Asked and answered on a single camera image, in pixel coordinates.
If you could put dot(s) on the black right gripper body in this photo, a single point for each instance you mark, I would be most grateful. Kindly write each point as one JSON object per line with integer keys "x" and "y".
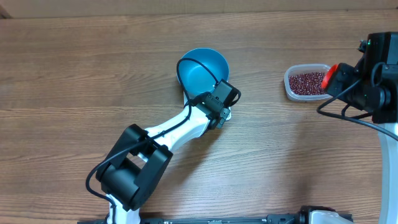
{"x": 355, "y": 94}

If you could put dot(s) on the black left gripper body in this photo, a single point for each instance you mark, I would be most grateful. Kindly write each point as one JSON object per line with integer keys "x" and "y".
{"x": 223, "y": 116}

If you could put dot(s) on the red plastic measuring scoop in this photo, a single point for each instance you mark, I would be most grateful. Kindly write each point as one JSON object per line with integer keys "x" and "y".
{"x": 328, "y": 75}

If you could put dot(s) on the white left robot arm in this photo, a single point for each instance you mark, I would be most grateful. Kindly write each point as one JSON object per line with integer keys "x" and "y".
{"x": 132, "y": 169}

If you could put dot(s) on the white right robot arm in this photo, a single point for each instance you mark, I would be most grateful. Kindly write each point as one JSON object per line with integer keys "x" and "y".
{"x": 379, "y": 55}

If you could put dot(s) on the white digital kitchen scale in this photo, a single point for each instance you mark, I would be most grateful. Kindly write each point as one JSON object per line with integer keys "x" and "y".
{"x": 185, "y": 102}

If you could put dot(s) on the blue bowl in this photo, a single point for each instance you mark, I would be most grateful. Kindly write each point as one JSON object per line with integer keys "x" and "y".
{"x": 197, "y": 79}

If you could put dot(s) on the red adzuki beans in container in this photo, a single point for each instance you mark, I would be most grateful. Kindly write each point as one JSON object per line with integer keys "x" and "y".
{"x": 307, "y": 83}

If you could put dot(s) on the clear plastic bean container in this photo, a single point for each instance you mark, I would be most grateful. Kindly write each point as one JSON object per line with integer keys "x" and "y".
{"x": 304, "y": 68}

